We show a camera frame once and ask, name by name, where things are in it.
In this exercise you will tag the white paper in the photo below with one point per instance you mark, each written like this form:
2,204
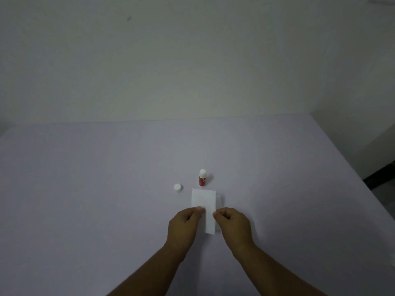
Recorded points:
203,209

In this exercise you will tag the red glue stick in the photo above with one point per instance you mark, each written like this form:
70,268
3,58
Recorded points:
202,178

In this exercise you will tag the person's left hand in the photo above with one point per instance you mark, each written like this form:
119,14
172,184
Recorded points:
182,226

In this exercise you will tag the person's left fingers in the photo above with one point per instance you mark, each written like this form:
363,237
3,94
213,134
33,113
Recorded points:
195,211

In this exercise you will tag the person's right hand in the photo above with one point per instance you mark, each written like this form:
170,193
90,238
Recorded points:
233,226

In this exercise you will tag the person's right forearm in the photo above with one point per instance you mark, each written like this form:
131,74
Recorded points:
274,272

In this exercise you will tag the white glue stick cap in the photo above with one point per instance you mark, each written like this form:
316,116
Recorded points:
177,188

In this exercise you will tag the person's left forearm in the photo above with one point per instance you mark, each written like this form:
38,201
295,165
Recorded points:
145,272

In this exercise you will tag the person's right fingers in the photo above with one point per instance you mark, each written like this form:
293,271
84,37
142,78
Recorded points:
220,214

